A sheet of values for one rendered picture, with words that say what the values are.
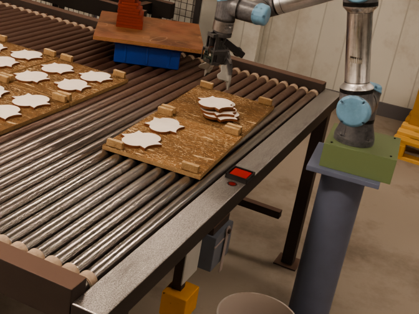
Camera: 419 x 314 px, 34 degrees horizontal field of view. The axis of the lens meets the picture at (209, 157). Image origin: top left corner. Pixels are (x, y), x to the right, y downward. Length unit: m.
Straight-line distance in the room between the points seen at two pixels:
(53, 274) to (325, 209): 1.34
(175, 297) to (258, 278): 1.47
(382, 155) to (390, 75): 3.60
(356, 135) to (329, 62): 3.61
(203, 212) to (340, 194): 0.78
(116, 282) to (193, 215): 0.40
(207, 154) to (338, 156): 0.52
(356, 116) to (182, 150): 0.60
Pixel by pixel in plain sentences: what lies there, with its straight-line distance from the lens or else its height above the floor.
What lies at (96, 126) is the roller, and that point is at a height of 0.91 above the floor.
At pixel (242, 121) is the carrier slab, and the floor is 0.94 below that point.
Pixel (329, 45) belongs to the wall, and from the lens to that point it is 6.09.
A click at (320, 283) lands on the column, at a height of 0.37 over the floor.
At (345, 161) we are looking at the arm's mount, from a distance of 2.52.
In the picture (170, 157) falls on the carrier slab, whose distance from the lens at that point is 2.22.
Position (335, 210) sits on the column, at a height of 0.70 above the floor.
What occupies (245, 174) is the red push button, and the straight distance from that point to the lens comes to 2.20.
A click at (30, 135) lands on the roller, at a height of 0.92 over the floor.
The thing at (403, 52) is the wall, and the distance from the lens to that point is 6.04.
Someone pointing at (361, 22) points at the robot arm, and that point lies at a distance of 2.33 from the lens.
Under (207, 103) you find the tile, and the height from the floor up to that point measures 0.99.
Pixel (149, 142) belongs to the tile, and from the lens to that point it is 2.28.
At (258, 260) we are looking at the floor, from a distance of 3.55.
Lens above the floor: 1.85
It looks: 24 degrees down
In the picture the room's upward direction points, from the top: 10 degrees clockwise
